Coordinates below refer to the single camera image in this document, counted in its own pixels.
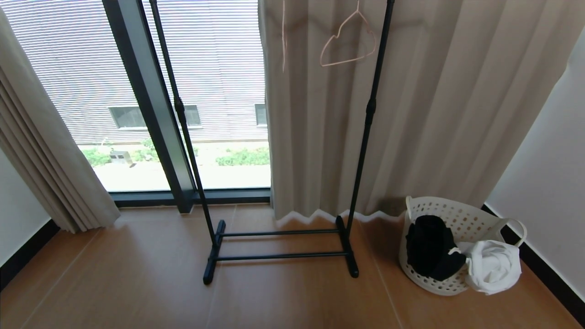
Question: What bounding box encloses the white laundry basket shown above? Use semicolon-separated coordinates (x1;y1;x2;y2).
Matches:
398;196;528;297

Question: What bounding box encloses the pink clothes hanger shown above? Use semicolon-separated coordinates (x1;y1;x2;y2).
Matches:
280;0;289;73
319;0;378;68

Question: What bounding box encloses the white garment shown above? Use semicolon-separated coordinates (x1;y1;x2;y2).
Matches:
449;240;522;296

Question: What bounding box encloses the black garment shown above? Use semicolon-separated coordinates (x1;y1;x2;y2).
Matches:
405;215;467;282

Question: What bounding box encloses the beige curtain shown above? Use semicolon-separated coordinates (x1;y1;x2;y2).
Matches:
258;0;585;225
0;7;121;234

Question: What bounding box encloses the black clothes rack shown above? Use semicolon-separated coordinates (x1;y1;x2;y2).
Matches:
148;0;396;286

